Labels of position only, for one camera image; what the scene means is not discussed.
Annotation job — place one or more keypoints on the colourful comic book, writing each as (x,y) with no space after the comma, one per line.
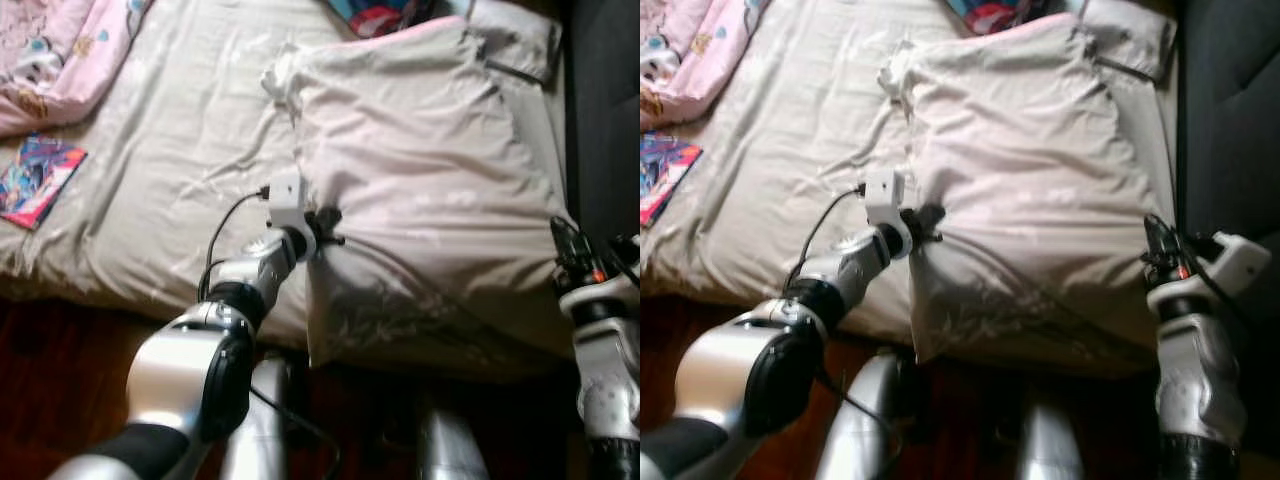
(665,178)
(40,180)

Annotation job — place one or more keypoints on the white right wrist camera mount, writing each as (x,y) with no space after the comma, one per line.
(600,297)
(1240,262)

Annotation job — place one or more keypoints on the pink cartoon print blanket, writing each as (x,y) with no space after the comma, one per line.
(700,45)
(70,50)

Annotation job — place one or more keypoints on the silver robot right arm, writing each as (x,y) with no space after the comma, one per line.
(1195,380)
(610,370)

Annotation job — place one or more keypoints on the silver robot right leg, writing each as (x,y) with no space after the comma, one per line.
(1045,450)
(450,455)

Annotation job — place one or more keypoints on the dark grey upholstered sofa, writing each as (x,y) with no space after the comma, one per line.
(1235,120)
(605,100)

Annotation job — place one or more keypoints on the large beige pillow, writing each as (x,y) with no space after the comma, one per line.
(1040,180)
(430,180)

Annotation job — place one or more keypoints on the small white floral pillow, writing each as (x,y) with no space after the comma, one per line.
(515,38)
(1130,35)

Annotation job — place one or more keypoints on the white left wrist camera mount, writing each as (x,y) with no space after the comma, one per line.
(290,200)
(887,198)

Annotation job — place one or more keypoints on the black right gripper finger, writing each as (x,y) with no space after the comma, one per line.
(565,240)
(1160,238)

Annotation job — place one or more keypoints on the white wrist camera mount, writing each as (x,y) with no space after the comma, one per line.
(1240,262)
(600,297)
(290,200)
(887,198)

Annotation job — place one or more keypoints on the red blue striped bolster pillow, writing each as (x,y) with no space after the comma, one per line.
(1000,13)
(380,15)

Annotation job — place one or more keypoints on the beige floral bed sheet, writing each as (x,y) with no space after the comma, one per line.
(800,130)
(180,130)

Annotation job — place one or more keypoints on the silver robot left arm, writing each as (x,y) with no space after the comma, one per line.
(730,380)
(180,370)

